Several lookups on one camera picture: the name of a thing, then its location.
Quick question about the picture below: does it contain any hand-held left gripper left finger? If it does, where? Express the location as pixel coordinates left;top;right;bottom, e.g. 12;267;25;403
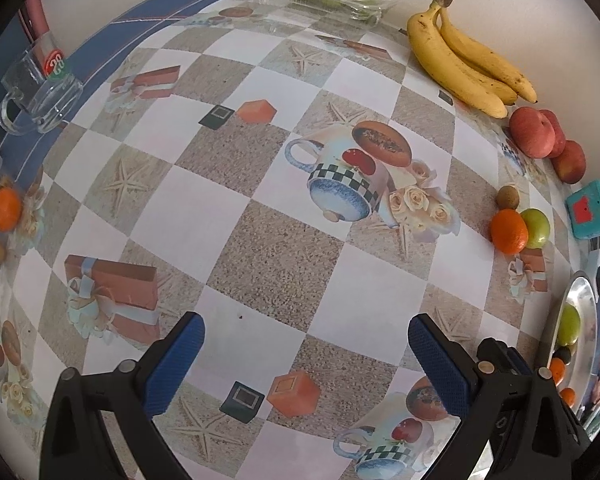
39;311;206;480

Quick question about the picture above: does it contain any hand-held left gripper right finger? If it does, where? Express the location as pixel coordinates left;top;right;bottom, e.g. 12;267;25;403
407;313;593;480

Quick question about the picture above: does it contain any silver metal plate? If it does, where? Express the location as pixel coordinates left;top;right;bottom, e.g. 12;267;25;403
542;271;600;428

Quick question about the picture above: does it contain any small green jujube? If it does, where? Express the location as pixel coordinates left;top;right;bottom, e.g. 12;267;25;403
557;304;581;347

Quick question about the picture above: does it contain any large orange mandarin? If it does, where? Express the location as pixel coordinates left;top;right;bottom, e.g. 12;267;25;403
490;208;529;254

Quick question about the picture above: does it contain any green apple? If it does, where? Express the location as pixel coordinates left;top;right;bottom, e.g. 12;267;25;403
522;208;551;250

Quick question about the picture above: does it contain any checkered printed tablecloth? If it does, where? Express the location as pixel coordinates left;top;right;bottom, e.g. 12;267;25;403
0;0;600;480

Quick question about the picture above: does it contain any brown round fruit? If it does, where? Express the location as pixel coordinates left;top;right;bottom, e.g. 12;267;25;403
496;185;521;210

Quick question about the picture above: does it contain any teal box with red label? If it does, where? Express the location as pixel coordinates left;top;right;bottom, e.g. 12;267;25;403
565;180;600;240

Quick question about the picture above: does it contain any large red apple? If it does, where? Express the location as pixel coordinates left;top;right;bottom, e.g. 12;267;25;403
509;107;556;159

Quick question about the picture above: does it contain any yellow banana bunch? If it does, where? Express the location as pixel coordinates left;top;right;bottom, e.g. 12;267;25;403
406;0;539;120

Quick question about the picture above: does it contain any clear glass mug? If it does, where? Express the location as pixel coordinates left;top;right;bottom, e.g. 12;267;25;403
0;41;84;136

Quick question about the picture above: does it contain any pink tube with round label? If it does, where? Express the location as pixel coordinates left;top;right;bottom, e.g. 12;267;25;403
22;0;69;82

